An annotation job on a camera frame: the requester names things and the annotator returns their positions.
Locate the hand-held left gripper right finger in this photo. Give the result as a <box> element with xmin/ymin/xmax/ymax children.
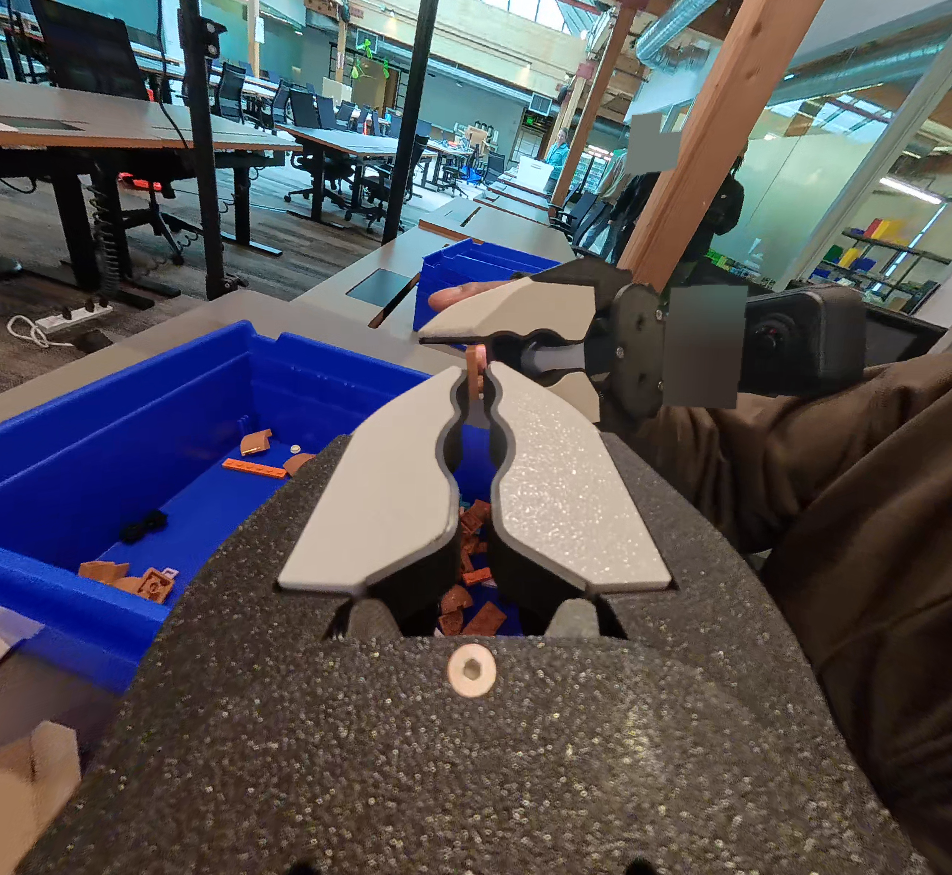
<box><xmin>485</xmin><ymin>362</ymin><xmax>674</xmax><ymax>593</ymax></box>

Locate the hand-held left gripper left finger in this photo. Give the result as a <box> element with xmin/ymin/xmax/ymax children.
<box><xmin>277</xmin><ymin>366</ymin><xmax>462</xmax><ymax>597</ymax></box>

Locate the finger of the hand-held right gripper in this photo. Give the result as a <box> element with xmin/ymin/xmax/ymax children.
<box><xmin>519</xmin><ymin>348</ymin><xmax>603</xmax><ymax>426</ymax></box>
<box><xmin>416</xmin><ymin>276</ymin><xmax>597</xmax><ymax>349</ymax></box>

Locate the blue plastic bin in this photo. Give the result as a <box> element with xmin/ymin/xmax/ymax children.
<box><xmin>0</xmin><ymin>320</ymin><xmax>522</xmax><ymax>693</ymax></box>

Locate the person's right hand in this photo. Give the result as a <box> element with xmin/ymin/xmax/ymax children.
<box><xmin>429</xmin><ymin>281</ymin><xmax>522</xmax><ymax>312</ymax></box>

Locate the small blue storage bin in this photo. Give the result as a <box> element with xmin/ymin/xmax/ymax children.
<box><xmin>413</xmin><ymin>239</ymin><xmax>566</xmax><ymax>333</ymax></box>

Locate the long wooden desk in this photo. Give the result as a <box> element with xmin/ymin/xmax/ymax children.
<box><xmin>279</xmin><ymin>124</ymin><xmax>440</xmax><ymax>229</ymax></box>
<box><xmin>420</xmin><ymin>198</ymin><xmax>577</xmax><ymax>266</ymax></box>
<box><xmin>0</xmin><ymin>80</ymin><xmax>302</xmax><ymax>296</ymax></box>

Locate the black office chair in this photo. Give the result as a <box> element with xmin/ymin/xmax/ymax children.
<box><xmin>216</xmin><ymin>64</ymin><xmax>248</xmax><ymax>125</ymax></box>
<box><xmin>286</xmin><ymin>90</ymin><xmax>354</xmax><ymax>210</ymax></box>
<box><xmin>357</xmin><ymin>134</ymin><xmax>432</xmax><ymax>232</ymax></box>
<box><xmin>550</xmin><ymin>190</ymin><xmax>614</xmax><ymax>245</ymax></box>
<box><xmin>28</xmin><ymin>0</ymin><xmax>202</xmax><ymax>266</ymax></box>

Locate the wooden column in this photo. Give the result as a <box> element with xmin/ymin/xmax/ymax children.
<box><xmin>617</xmin><ymin>0</ymin><xmax>867</xmax><ymax>292</ymax></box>
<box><xmin>550</xmin><ymin>4</ymin><xmax>641</xmax><ymax>206</ymax></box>

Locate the pile of loose toy bricks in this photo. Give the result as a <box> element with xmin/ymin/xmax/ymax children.
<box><xmin>78</xmin><ymin>429</ymin><xmax>507</xmax><ymax>638</ymax></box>

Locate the black stand pole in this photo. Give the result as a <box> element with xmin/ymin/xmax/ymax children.
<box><xmin>381</xmin><ymin>0</ymin><xmax>451</xmax><ymax>245</ymax></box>

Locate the shelf with coloured bins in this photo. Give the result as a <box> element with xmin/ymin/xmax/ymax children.
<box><xmin>811</xmin><ymin>216</ymin><xmax>947</xmax><ymax>311</ymax></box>

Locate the white power strip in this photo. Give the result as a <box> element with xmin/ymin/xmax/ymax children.
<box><xmin>7</xmin><ymin>302</ymin><xmax>114</xmax><ymax>349</ymax></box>

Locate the black stand bar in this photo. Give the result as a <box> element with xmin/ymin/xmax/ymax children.
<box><xmin>173</xmin><ymin>0</ymin><xmax>246</xmax><ymax>299</ymax></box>

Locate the open printed cardboard box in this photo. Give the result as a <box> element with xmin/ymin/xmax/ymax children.
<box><xmin>0</xmin><ymin>719</ymin><xmax>83</xmax><ymax>872</ymax></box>

